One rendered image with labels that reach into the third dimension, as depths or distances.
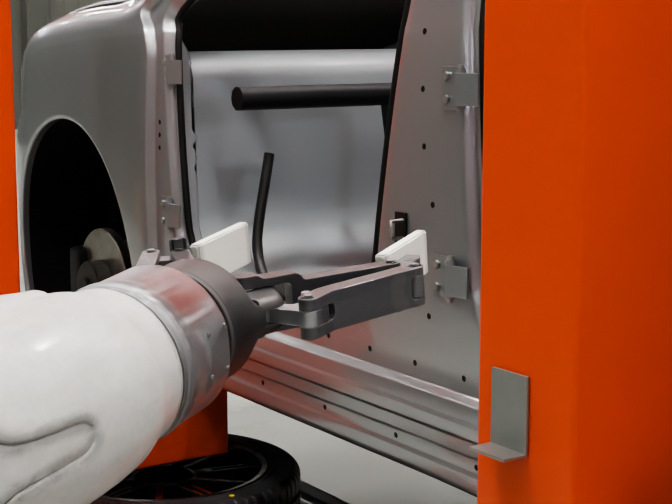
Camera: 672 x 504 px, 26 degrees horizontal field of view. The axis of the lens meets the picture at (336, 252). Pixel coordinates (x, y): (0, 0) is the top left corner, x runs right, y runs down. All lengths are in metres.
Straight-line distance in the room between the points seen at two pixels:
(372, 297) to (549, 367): 0.70
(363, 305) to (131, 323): 0.19
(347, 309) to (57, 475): 0.25
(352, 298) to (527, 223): 0.71
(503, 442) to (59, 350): 0.99
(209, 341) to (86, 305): 0.09
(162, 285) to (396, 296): 0.17
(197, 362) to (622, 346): 0.86
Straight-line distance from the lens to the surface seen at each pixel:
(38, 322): 0.70
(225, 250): 1.01
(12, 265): 3.27
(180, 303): 0.78
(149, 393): 0.72
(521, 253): 1.57
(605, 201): 1.52
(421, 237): 0.97
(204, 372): 0.78
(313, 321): 0.84
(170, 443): 3.52
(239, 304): 0.83
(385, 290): 0.88
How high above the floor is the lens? 1.56
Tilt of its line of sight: 9 degrees down
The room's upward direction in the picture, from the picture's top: straight up
